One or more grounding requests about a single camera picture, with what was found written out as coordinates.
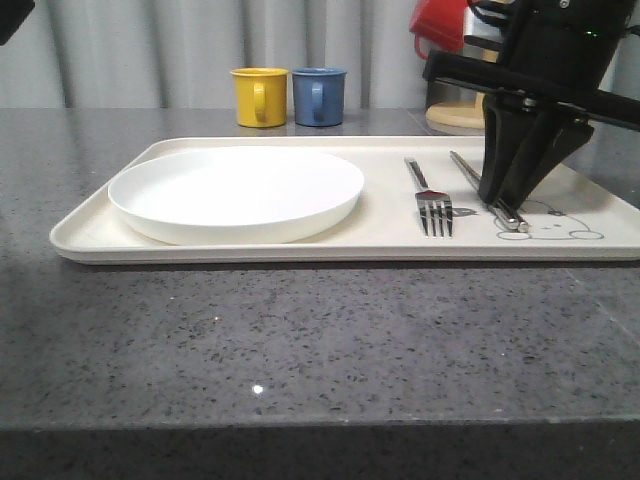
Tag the wooden mug tree stand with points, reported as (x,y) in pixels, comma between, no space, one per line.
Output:
(457,115)

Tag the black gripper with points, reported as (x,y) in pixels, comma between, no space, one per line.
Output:
(553,51)

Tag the red mug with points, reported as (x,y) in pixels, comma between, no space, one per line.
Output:
(440,22)

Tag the grey curtain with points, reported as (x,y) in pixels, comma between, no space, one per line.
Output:
(180,54)

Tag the yellow mug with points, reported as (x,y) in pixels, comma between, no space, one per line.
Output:
(261,96)

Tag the white round plate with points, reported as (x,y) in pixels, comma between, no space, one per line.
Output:
(237,195)

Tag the silver metal fork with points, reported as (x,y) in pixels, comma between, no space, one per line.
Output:
(434,207)

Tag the beige rabbit serving tray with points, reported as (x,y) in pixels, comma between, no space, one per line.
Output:
(570,218)

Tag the blue mug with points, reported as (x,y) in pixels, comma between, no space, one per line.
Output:
(318,94)

